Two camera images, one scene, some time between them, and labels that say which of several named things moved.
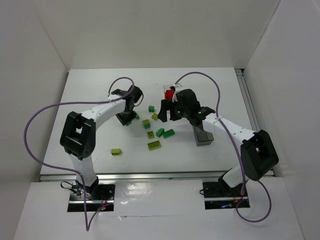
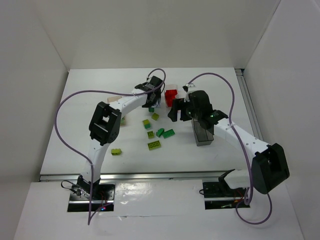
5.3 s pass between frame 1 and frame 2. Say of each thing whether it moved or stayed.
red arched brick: stayed
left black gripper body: moved
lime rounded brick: stayed
